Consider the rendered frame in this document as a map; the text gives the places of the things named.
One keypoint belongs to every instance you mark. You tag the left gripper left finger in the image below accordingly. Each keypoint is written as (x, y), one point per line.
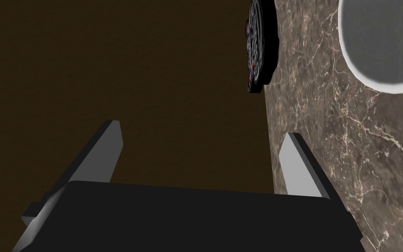
(96, 157)

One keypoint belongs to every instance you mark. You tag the white round bowl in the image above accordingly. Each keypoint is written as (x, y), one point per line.
(380, 42)

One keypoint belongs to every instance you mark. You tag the black round dartboard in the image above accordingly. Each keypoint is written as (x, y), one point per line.
(260, 45)

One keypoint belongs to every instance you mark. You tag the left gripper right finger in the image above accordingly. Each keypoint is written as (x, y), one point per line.
(299, 171)

